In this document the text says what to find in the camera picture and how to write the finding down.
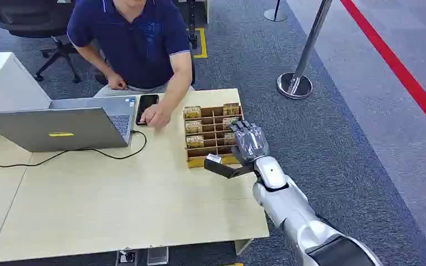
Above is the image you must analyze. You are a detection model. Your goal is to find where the person's left hand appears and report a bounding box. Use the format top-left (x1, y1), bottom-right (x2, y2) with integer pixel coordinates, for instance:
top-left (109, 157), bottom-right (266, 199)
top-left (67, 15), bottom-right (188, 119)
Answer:
top-left (140, 103), bottom-right (172, 129)

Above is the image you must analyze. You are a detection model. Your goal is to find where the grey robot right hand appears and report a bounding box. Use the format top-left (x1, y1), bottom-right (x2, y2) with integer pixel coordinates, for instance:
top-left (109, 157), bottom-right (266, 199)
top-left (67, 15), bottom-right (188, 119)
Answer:
top-left (229, 120), bottom-right (271, 166)

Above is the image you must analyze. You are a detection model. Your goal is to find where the person's right hand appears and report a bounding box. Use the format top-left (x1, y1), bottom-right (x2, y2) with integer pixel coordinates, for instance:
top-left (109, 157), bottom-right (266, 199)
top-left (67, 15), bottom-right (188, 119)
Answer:
top-left (106, 73), bottom-right (128, 91)

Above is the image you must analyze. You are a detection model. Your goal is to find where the black smartphone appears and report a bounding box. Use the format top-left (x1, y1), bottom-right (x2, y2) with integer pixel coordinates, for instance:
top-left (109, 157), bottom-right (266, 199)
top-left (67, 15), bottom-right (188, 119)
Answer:
top-left (135, 94), bottom-right (160, 127)

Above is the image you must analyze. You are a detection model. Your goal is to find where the wooden card box with compartments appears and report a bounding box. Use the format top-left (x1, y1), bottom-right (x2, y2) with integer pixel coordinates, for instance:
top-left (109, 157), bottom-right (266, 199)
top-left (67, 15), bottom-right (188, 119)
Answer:
top-left (182, 102), bottom-right (245, 169)

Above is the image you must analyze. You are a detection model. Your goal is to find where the person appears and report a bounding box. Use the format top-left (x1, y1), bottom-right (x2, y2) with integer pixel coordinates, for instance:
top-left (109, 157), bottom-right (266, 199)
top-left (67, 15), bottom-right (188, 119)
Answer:
top-left (67, 0), bottom-right (196, 129)

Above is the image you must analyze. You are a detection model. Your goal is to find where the grey laptop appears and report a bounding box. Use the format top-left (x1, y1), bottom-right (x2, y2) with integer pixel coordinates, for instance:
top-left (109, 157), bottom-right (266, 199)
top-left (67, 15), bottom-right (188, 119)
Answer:
top-left (0, 96), bottom-right (138, 154)

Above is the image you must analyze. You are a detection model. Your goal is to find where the black equipment stand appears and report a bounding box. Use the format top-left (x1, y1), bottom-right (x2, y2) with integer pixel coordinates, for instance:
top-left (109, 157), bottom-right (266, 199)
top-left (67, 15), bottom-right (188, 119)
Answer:
top-left (185, 0), bottom-right (200, 50)

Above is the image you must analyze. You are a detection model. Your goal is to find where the pale desk leg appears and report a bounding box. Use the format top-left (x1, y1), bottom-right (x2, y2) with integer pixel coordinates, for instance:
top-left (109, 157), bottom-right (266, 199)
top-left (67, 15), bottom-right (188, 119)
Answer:
top-left (234, 238), bottom-right (253, 256)

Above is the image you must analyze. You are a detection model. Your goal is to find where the white cabinet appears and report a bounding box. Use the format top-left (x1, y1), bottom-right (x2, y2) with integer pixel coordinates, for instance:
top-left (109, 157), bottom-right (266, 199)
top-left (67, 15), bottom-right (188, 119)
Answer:
top-left (0, 52), bottom-right (52, 114)

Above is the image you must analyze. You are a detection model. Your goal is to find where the black office chair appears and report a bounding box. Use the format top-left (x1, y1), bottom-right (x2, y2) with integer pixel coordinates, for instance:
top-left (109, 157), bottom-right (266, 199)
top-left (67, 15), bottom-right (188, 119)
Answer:
top-left (0, 0), bottom-right (84, 84)

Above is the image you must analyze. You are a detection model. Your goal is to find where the chrome stanchion base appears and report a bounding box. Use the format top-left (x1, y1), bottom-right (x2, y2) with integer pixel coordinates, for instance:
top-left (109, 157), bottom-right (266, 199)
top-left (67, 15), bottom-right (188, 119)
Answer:
top-left (263, 0), bottom-right (288, 22)

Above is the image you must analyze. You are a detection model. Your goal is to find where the clear floor box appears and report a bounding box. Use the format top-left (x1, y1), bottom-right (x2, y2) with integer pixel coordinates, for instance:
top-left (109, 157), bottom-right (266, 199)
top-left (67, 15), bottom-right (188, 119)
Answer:
top-left (147, 246), bottom-right (170, 266)

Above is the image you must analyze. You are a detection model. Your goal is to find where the floor power socket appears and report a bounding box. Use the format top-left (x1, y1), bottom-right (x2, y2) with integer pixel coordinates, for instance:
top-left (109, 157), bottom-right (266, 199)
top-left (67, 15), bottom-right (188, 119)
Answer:
top-left (115, 249), bottom-right (139, 266)

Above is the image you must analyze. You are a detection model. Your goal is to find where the black laptop cable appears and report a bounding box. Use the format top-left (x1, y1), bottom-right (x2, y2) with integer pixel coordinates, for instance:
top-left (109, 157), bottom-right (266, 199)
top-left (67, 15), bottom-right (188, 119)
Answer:
top-left (0, 130), bottom-right (148, 169)

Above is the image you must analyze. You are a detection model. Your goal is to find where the chrome stanchion post with base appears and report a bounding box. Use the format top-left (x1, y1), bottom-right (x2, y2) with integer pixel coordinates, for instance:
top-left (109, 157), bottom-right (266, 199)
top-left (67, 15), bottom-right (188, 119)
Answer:
top-left (276, 0), bottom-right (333, 100)

